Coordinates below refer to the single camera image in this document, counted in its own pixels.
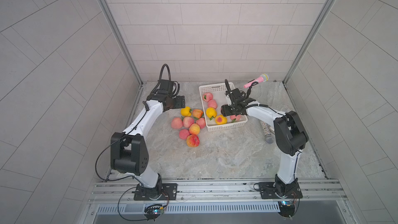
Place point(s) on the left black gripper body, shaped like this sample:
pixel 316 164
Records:
pixel 171 102

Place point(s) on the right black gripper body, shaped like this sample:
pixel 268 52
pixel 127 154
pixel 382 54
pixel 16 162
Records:
pixel 234 108

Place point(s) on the yellow peach with leaf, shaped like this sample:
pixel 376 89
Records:
pixel 220 119

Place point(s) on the white perforated plastic basket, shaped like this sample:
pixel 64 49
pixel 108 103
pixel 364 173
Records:
pixel 219 95

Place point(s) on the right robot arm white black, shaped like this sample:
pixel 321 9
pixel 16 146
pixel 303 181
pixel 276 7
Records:
pixel 290 137

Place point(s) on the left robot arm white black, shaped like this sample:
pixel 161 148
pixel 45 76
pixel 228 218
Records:
pixel 128 150

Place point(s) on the pink peach beside basket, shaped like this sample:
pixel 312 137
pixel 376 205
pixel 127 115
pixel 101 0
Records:
pixel 201 122

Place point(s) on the pink peach left row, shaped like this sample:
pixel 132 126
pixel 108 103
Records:
pixel 177 123

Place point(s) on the orange wrinkled peach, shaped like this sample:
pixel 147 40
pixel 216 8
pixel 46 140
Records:
pixel 197 114

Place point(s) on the orange pink peach centre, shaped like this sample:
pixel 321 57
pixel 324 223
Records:
pixel 194 129

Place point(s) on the dark pink peach lower left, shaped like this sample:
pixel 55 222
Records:
pixel 183 134

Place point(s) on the pink toy microphone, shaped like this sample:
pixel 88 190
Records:
pixel 260 79

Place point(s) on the red orange peach bottom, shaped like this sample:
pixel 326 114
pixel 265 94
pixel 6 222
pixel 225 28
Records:
pixel 193 140

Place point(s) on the white ventilation grille strip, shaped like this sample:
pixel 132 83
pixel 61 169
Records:
pixel 194 208

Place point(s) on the right circuit board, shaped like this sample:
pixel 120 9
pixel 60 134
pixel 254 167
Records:
pixel 287 209

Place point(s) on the aluminium mounting rail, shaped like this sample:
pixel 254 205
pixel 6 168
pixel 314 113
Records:
pixel 223 190

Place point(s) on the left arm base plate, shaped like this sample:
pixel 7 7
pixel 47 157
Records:
pixel 154 194

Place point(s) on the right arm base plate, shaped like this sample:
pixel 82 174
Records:
pixel 278 190

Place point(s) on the left circuit board with cable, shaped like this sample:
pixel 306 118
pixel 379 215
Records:
pixel 151 212

